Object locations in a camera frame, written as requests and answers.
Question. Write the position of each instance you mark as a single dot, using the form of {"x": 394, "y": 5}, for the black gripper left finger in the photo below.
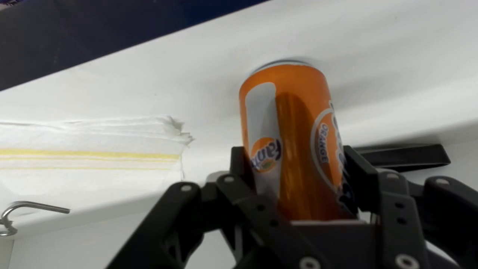
{"x": 248, "y": 209}

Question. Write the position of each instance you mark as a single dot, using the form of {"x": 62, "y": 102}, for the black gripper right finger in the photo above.
{"x": 397, "y": 214}

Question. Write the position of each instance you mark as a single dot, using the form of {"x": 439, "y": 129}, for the orange Fanta can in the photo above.
{"x": 292, "y": 139}

